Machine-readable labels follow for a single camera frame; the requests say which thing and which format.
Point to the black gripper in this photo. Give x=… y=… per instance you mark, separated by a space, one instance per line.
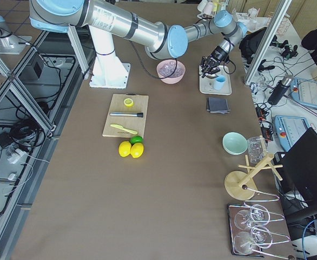
x=217 y=56

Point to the pink bowl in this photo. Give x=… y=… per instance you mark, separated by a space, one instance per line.
x=170 y=80

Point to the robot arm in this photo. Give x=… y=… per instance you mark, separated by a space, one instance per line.
x=160 y=40

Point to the light blue cup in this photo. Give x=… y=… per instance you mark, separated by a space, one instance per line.
x=219 y=82

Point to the clear ice cubes pile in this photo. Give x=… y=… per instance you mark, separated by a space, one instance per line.
x=170 y=69

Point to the pink cup on rack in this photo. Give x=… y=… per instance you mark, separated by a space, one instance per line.
x=208 y=10

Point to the clear glass measuring cup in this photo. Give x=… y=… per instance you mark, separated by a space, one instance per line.
x=256 y=149

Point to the wooden cup tree stand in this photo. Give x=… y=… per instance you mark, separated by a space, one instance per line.
x=240 y=185

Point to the cream rabbit tray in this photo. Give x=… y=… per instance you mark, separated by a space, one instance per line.
x=206 y=84

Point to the grey folded cloth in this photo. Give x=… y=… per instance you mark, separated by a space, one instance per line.
x=217 y=105

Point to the black equipment bag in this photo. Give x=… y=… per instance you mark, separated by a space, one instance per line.
x=250 y=43

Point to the black thermos bottle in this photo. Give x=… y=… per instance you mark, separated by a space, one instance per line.
x=280 y=89

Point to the bamboo cutting board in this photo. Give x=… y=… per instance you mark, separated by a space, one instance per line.
x=138 y=124

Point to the green ceramic bowl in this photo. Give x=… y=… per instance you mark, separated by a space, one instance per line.
x=234 y=143

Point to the half lemon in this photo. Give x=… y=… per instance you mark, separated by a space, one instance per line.
x=128 y=102

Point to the blue teach pendant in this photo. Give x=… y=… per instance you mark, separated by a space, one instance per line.
x=289 y=129
x=304 y=91

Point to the green lime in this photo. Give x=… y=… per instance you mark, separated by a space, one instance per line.
x=136 y=139

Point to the steel muddler black tip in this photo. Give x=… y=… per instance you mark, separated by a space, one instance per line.
x=127 y=114

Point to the yellow plastic knife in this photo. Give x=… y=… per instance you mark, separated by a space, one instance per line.
x=120 y=127

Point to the yellow lemon lower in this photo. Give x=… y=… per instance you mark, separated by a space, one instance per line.
x=137 y=150

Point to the yellow lemon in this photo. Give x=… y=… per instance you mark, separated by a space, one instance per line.
x=137 y=150
x=124 y=148

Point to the yellow lemon upper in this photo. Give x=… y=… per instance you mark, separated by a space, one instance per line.
x=124 y=148

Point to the black monitor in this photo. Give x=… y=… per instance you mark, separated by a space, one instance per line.
x=300 y=164

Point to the wine glass on tray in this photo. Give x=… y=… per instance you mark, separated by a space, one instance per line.
x=250 y=216
x=256 y=241

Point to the aluminium frame post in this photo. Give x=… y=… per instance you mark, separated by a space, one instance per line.
x=274 y=23

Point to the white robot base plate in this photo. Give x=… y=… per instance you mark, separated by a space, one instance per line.
x=110 y=72

